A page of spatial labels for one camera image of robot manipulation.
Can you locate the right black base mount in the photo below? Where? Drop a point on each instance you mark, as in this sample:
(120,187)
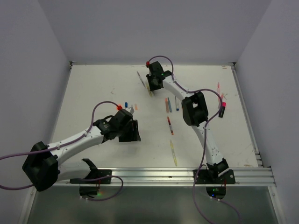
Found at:
(216,174)

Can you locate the aluminium front rail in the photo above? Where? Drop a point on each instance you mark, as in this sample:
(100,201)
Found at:
(162,176)

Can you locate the grey thin pen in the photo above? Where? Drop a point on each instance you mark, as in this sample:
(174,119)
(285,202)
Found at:
(141,79)

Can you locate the pink pen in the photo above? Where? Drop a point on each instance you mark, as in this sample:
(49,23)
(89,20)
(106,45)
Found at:
(223,97)

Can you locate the orange ink pen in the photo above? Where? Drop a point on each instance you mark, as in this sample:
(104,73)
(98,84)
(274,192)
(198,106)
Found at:
(167,105)

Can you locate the red ink pen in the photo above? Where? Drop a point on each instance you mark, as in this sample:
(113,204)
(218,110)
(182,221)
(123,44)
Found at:
(170,126)

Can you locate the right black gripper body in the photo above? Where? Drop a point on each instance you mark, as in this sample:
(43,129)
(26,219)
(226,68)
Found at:
(152,84)

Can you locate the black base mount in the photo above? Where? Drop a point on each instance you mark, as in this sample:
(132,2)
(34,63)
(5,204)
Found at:
(94,174)
(216,174)

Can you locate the blue cap white marker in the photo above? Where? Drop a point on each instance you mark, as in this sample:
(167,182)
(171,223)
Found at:
(177,103)

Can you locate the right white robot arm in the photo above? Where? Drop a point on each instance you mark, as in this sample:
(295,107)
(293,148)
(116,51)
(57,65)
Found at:
(195,114)

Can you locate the black pink highlighter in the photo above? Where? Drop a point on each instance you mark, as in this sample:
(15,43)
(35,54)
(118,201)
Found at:
(223,107)

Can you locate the light blue pen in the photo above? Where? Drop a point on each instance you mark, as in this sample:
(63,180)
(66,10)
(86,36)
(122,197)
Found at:
(169,105)

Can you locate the yellow pen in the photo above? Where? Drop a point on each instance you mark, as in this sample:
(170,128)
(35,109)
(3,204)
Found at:
(149,91)
(173,153)

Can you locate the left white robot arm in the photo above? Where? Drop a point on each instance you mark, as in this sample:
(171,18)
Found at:
(46,163)

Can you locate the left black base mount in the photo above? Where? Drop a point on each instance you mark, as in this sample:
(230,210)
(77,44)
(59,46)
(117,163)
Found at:
(94,174)

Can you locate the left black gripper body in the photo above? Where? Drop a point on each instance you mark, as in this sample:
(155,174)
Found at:
(128,133)

